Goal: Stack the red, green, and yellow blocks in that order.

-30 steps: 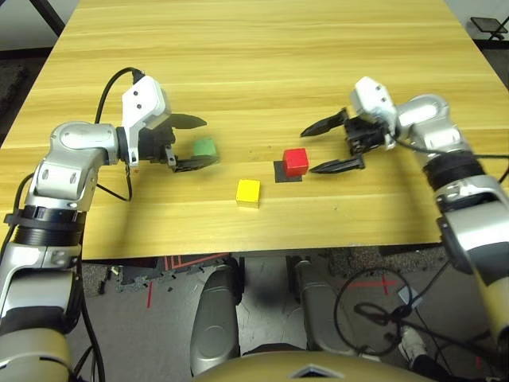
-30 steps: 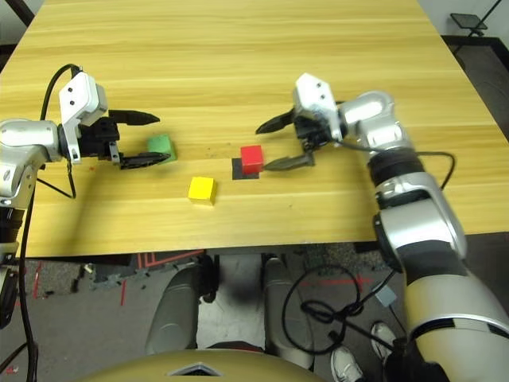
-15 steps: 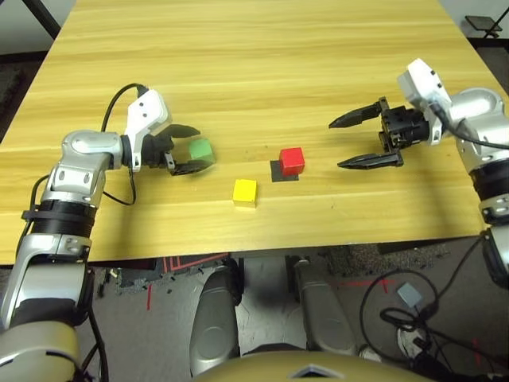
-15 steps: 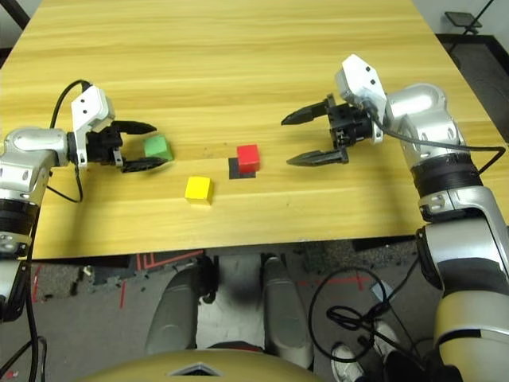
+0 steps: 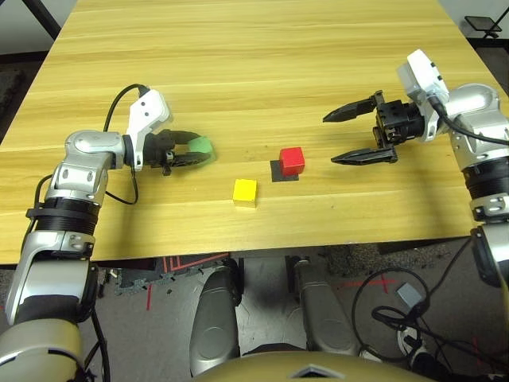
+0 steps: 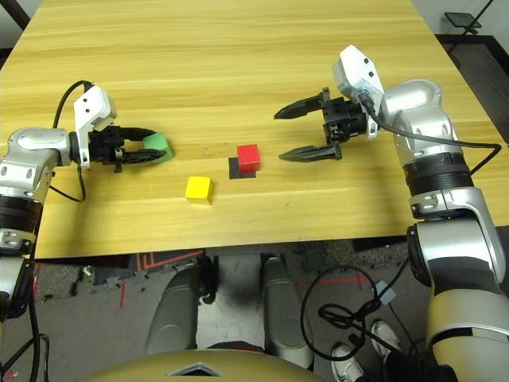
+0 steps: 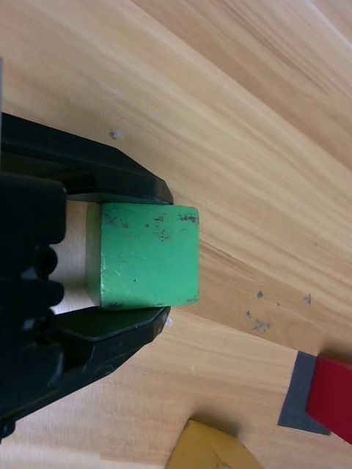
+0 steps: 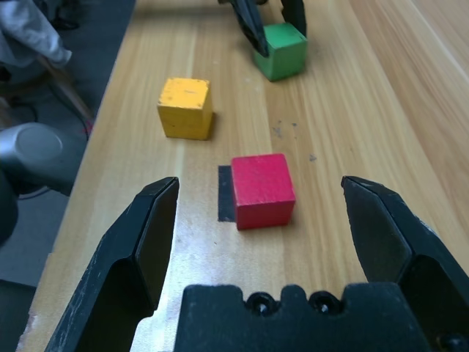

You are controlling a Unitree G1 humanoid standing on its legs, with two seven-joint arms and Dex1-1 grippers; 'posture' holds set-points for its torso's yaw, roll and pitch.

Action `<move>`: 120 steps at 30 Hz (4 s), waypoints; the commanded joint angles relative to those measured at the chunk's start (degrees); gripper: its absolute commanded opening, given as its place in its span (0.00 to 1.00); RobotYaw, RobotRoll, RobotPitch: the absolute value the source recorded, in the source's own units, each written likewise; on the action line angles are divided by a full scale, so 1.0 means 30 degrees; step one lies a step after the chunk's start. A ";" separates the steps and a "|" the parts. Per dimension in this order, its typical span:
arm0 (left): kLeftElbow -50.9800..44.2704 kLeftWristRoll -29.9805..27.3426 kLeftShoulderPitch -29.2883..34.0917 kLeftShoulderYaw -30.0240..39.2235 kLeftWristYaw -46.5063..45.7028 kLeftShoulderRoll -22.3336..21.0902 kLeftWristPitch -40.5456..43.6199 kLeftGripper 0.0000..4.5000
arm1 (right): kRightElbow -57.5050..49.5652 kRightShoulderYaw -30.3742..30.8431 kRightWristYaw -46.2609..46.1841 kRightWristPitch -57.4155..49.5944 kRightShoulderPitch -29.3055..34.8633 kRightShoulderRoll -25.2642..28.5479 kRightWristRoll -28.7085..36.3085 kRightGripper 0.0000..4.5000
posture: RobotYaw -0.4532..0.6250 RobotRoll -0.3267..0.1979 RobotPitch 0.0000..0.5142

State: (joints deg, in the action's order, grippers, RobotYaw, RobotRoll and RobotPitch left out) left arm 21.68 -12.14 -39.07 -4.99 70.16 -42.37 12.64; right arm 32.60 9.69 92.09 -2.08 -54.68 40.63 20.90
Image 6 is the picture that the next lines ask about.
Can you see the white bystander shoe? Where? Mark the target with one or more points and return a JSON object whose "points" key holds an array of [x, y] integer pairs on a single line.
{"points": [[383, 334], [346, 366]]}

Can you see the gold robot torso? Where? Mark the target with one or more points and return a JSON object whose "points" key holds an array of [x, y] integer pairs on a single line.
{"points": [[139, 370]]}

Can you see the black diagonal frame leg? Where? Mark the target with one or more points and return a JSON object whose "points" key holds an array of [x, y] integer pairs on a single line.
{"points": [[18, 12]]}

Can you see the silver robot leg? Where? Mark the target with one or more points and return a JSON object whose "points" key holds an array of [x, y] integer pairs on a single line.
{"points": [[171, 318], [284, 314]]}

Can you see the yellow wooden block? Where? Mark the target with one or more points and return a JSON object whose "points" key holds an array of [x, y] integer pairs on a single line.
{"points": [[199, 189]]}

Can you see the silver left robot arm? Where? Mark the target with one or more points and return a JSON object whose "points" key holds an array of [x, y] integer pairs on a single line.
{"points": [[32, 147]]}

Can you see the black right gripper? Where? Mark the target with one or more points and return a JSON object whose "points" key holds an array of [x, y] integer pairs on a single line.
{"points": [[344, 119]]}

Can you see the red wooden block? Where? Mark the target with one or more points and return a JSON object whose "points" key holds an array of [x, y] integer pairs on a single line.
{"points": [[248, 157]]}

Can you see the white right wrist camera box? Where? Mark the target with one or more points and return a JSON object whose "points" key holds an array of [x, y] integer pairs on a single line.
{"points": [[356, 69]]}

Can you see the dark bystander trouser leg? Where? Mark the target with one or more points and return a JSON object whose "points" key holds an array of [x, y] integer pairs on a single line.
{"points": [[401, 368]]}

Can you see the green wooden block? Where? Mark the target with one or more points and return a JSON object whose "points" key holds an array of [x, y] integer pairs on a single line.
{"points": [[157, 142]]}

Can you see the silver right robot leg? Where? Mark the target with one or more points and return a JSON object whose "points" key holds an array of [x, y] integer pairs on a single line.
{"points": [[284, 314]]}

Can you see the silver left robot leg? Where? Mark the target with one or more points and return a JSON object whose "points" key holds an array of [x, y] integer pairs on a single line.
{"points": [[171, 318]]}

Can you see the black square marker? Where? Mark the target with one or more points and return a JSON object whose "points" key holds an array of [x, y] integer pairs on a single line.
{"points": [[234, 171]]}

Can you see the red tape strip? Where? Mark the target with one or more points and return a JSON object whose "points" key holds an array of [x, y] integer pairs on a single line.
{"points": [[122, 296]]}

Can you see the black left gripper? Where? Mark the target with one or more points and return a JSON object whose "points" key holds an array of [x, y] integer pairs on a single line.
{"points": [[105, 145]]}

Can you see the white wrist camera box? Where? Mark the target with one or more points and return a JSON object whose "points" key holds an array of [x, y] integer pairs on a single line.
{"points": [[356, 69], [93, 105]]}

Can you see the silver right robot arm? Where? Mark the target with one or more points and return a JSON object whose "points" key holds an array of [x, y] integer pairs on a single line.
{"points": [[437, 175]]}

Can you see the small grey box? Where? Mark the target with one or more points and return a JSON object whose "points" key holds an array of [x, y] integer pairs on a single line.
{"points": [[385, 292]]}

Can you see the black foam mat red lines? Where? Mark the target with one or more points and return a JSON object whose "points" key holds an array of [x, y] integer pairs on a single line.
{"points": [[159, 260]]}

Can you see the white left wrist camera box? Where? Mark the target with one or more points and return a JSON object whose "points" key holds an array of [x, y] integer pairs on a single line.
{"points": [[93, 105]]}

